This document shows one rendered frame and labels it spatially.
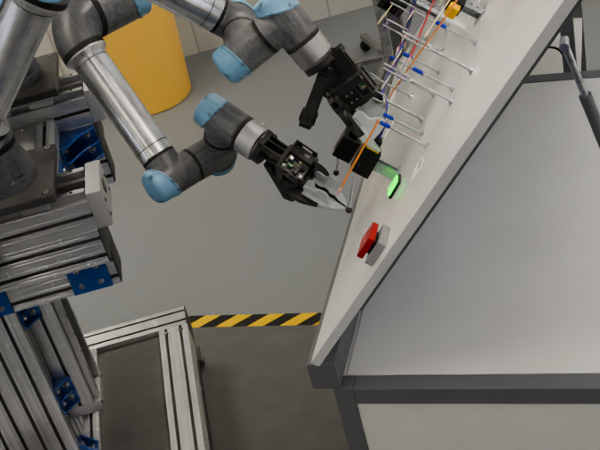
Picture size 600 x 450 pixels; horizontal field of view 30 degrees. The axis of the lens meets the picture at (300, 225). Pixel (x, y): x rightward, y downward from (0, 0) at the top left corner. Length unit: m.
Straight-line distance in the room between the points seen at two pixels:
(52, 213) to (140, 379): 1.00
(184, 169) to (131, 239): 1.98
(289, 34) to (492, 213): 0.71
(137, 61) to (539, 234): 2.82
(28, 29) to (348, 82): 0.59
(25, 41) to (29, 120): 0.78
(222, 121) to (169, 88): 2.79
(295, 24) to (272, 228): 2.06
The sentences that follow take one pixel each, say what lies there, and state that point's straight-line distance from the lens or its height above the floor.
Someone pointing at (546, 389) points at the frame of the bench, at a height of 0.80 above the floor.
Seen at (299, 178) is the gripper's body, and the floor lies 1.11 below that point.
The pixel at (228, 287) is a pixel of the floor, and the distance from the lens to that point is 3.87.
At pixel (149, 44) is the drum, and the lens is 4.94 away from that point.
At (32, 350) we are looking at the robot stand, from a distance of 2.85.
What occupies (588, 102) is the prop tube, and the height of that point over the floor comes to 1.31.
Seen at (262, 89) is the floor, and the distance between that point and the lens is 5.04.
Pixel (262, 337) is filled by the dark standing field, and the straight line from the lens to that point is 3.62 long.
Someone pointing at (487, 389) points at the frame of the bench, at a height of 0.80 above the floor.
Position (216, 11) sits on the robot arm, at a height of 1.43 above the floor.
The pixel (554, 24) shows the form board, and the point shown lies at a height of 1.53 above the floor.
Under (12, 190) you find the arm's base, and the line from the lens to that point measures 2.37.
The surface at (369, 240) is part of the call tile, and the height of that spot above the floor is 1.13.
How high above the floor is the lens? 2.28
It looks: 34 degrees down
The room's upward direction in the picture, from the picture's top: 15 degrees counter-clockwise
